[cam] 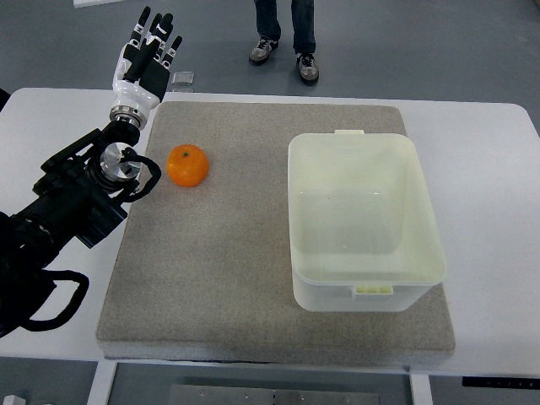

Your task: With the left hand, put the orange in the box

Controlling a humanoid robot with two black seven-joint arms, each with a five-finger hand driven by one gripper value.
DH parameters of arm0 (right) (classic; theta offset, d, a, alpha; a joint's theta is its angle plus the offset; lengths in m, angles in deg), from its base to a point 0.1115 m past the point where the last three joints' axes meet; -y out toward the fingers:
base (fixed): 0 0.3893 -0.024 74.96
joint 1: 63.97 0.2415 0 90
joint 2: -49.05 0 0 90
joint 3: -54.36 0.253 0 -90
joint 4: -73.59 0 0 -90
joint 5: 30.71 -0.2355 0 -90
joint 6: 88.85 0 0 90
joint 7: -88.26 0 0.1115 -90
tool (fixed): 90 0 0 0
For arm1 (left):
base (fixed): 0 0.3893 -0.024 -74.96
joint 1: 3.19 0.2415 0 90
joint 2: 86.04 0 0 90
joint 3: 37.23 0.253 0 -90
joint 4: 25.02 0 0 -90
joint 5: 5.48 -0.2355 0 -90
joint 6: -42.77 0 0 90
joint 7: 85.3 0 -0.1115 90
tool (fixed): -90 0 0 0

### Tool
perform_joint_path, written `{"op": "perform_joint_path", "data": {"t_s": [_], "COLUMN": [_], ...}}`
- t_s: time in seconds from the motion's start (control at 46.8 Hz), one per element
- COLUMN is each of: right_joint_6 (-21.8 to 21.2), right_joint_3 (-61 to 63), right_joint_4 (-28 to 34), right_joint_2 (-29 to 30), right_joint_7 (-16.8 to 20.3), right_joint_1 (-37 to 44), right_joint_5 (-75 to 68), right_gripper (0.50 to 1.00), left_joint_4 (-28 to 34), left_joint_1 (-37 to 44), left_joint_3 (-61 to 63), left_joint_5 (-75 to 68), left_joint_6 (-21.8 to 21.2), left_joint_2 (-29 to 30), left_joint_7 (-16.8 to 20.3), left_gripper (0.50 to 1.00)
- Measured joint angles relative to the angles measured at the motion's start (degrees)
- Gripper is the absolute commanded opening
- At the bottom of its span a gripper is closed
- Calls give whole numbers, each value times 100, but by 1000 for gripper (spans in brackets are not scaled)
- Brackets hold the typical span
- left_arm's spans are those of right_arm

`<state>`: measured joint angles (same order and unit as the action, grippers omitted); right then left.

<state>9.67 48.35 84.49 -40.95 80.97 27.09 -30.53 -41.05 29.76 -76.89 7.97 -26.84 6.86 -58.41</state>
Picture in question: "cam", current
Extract orange fruit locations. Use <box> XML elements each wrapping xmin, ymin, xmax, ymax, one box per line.
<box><xmin>166</xmin><ymin>144</ymin><xmax>209</xmax><ymax>187</ymax></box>

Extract metal base plate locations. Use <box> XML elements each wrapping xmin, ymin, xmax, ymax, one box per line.
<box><xmin>167</xmin><ymin>385</ymin><xmax>381</xmax><ymax>405</ymax></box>

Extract grey sneaker right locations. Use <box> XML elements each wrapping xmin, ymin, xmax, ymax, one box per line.
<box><xmin>297</xmin><ymin>53</ymin><xmax>319</xmax><ymax>86</ymax></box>

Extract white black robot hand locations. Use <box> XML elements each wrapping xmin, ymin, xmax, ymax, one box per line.
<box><xmin>110</xmin><ymin>6</ymin><xmax>182</xmax><ymax>129</ymax></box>

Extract white table leg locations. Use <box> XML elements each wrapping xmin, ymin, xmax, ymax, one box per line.
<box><xmin>409</xmin><ymin>373</ymin><xmax>434</xmax><ymax>405</ymax></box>
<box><xmin>87</xmin><ymin>359</ymin><xmax>117</xmax><ymax>405</ymax></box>

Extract small clear floor plate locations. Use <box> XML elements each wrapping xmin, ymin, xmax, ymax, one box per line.
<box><xmin>171</xmin><ymin>72</ymin><xmax>194</xmax><ymax>93</ymax></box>

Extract person right leg jeans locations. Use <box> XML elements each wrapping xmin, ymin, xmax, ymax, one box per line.
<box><xmin>291</xmin><ymin>0</ymin><xmax>316</xmax><ymax>54</ymax></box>

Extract white plastic box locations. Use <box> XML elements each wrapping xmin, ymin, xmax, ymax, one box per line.
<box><xmin>288</xmin><ymin>130</ymin><xmax>447</xmax><ymax>312</ymax></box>

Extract white board top edge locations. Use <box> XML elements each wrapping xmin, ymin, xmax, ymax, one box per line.
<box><xmin>73</xmin><ymin>0</ymin><xmax>122</xmax><ymax>8</ymax></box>

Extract grey sneaker left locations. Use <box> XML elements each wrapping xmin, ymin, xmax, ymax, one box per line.
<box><xmin>249</xmin><ymin>36</ymin><xmax>279</xmax><ymax>66</ymax></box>

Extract black table control panel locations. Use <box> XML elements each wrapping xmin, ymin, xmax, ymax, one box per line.
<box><xmin>462</xmin><ymin>376</ymin><xmax>540</xmax><ymax>390</ymax></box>

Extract white table leg left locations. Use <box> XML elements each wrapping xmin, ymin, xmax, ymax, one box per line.
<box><xmin>87</xmin><ymin>359</ymin><xmax>117</xmax><ymax>405</ymax></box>

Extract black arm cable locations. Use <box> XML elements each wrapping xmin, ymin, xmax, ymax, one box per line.
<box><xmin>0</xmin><ymin>147</ymin><xmax>162</xmax><ymax>338</ymax></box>

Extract white table leg right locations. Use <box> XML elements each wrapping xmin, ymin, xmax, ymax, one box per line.
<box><xmin>409</xmin><ymin>373</ymin><xmax>434</xmax><ymax>405</ymax></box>

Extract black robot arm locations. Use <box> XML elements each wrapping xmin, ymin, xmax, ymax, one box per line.
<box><xmin>1</xmin><ymin>121</ymin><xmax>140</xmax><ymax>273</ymax></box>

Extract white object floor corner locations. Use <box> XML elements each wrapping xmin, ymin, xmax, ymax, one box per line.
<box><xmin>3</xmin><ymin>395</ymin><xmax>26</xmax><ymax>405</ymax></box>

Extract person leg jeans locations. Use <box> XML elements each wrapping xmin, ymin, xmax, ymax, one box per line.
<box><xmin>291</xmin><ymin>0</ymin><xmax>316</xmax><ymax>54</ymax></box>
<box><xmin>254</xmin><ymin>0</ymin><xmax>281</xmax><ymax>41</ymax></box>

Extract grey sneaker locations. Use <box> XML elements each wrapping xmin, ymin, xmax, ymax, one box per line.
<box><xmin>249</xmin><ymin>36</ymin><xmax>279</xmax><ymax>66</ymax></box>
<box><xmin>297</xmin><ymin>53</ymin><xmax>319</xmax><ymax>86</ymax></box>

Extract person left leg jeans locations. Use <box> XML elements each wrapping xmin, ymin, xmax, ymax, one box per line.
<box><xmin>254</xmin><ymin>0</ymin><xmax>281</xmax><ymax>41</ymax></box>

